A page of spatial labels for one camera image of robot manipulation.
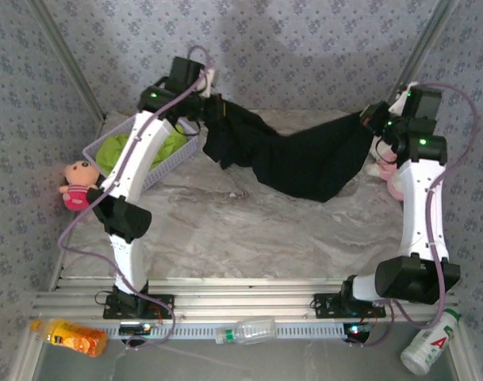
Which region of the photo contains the aluminium mounting rail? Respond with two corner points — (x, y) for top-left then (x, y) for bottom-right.
(30, 277), (460, 323)

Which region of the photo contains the white bottle red letter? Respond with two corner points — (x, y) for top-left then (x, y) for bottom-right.
(399, 308), (462, 376)

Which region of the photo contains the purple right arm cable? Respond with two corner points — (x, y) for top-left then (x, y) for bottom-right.
(350, 82), (481, 350)

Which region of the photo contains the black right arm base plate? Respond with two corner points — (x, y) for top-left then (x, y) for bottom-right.
(312, 291), (387, 319)

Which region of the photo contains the aluminium frame post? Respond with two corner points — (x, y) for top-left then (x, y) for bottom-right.
(383, 0), (460, 116)
(26, 0), (107, 120)

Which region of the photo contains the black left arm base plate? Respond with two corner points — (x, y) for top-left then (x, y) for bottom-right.
(102, 283), (175, 321)

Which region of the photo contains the black garment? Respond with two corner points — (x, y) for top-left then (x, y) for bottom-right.
(202, 94), (375, 204)

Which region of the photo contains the small circuit board with LED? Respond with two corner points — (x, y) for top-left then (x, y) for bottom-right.
(117, 321), (151, 334)
(343, 323), (373, 337)

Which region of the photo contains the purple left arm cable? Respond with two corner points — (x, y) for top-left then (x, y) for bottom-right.
(57, 44), (217, 352)

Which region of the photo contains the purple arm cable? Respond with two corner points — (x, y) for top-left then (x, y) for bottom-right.
(57, 44), (217, 352)
(350, 82), (481, 350)

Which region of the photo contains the clear empty plastic bottle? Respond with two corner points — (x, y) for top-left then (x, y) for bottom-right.
(214, 316), (278, 346)

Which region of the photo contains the lime green garment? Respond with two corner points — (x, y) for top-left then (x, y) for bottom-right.
(94, 122), (189, 175)

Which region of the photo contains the purple plastic basket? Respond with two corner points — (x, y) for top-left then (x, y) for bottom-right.
(82, 114), (201, 194)

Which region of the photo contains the pink striped plush doll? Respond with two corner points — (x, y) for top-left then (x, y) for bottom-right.
(58, 160), (102, 212)

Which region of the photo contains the grey slotted cable duct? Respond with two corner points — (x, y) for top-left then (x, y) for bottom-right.
(102, 323), (369, 341)

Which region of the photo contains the orange juice bottle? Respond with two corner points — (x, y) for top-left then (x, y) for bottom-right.
(29, 317), (109, 358)

